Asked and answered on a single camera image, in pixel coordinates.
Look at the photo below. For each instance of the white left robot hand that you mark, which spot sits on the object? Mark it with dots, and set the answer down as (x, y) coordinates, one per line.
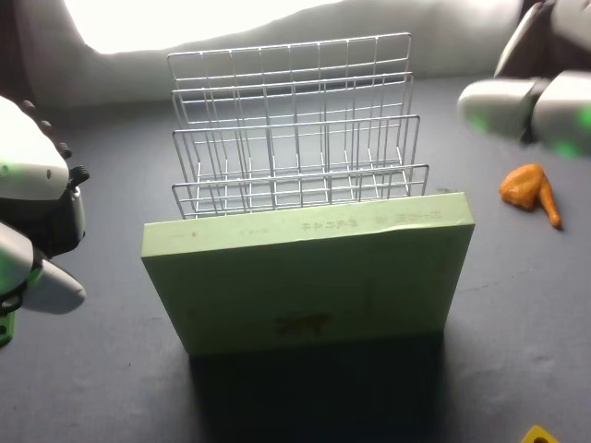
(27, 152)

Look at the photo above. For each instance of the green block with holes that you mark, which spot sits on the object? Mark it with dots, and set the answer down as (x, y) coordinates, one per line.
(5, 330)

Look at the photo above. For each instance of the orange toy chicken wing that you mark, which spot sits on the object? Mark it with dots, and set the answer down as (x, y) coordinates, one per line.
(524, 187)

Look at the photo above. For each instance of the yellow block with holes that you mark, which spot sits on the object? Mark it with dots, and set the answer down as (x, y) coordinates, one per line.
(539, 436)

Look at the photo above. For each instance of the light green book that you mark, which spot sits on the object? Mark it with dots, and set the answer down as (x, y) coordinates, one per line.
(300, 286)

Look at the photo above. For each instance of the grey table cloth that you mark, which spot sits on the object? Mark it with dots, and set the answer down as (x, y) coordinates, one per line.
(92, 392)

